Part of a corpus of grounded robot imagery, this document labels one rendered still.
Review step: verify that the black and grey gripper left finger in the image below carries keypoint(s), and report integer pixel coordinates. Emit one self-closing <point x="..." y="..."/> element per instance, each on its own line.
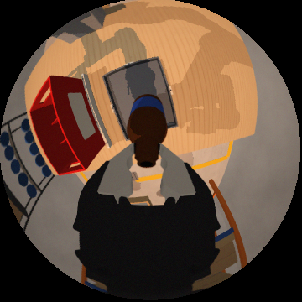
<point x="111" y="181"/>

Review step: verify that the brown bottle with blue label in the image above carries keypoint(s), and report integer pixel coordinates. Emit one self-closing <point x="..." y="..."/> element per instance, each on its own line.
<point x="147" y="127"/>

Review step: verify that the red plastic crate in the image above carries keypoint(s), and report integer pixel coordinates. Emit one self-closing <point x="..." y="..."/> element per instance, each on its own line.
<point x="66" y="116"/>

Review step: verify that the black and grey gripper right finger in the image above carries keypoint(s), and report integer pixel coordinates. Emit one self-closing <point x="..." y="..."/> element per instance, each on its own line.
<point x="180" y="181"/>

